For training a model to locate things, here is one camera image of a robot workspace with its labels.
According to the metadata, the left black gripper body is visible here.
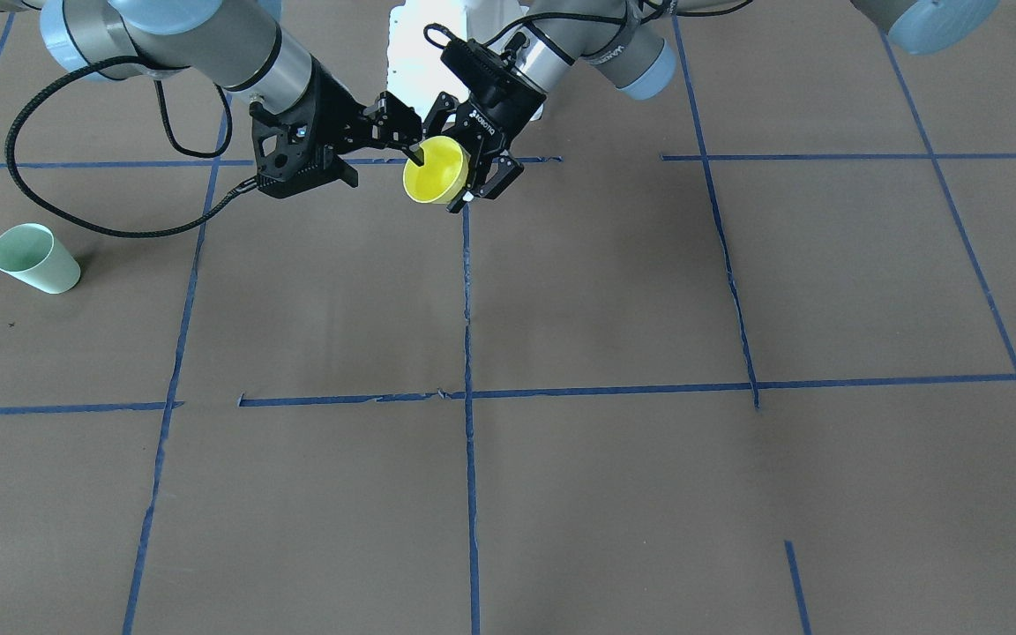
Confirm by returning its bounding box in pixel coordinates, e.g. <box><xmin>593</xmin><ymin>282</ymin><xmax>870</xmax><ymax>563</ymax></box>
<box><xmin>455</xmin><ymin>84</ymin><xmax>547</xmax><ymax>164</ymax></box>

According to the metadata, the white camera stand post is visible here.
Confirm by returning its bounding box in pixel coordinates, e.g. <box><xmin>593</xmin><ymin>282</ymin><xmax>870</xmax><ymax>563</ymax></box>
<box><xmin>382</xmin><ymin>0</ymin><xmax>549</xmax><ymax>124</ymax></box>

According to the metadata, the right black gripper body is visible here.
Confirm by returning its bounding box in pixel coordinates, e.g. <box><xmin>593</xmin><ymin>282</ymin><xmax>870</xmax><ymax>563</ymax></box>
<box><xmin>293</xmin><ymin>62</ymin><xmax>385</xmax><ymax>177</ymax></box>

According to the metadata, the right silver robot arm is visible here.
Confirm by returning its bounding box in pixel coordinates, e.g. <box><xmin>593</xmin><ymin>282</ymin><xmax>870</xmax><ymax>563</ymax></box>
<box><xmin>40</xmin><ymin>1</ymin><xmax>422</xmax><ymax>184</ymax></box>

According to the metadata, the yellow plastic cup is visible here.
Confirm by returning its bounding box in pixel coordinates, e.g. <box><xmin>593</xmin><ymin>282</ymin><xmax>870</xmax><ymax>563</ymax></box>
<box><xmin>402</xmin><ymin>136</ymin><xmax>471</xmax><ymax>205</ymax></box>

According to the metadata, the black camera cable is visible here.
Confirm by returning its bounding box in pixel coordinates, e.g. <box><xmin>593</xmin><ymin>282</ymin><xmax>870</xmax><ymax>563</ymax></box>
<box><xmin>5</xmin><ymin>55</ymin><xmax>260</xmax><ymax>240</ymax></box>
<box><xmin>422</xmin><ymin>0</ymin><xmax>756</xmax><ymax>67</ymax></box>

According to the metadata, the green plastic cup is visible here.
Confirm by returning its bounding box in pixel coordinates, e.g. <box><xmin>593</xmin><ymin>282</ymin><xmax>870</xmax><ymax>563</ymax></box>
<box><xmin>0</xmin><ymin>223</ymin><xmax>82</xmax><ymax>295</ymax></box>

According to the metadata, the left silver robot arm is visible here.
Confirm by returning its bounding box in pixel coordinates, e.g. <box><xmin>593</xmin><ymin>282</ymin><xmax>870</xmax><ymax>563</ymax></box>
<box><xmin>423</xmin><ymin>1</ymin><xmax>738</xmax><ymax>213</ymax></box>

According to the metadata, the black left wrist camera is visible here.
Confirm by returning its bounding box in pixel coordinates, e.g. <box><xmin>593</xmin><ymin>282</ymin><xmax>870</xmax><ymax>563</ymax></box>
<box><xmin>440</xmin><ymin>39</ymin><xmax>525</xmax><ymax>106</ymax></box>

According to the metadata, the brown paper table mat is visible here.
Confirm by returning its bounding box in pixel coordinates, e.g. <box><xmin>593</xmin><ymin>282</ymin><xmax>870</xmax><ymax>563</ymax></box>
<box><xmin>0</xmin><ymin>1</ymin><xmax>1016</xmax><ymax>634</ymax></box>

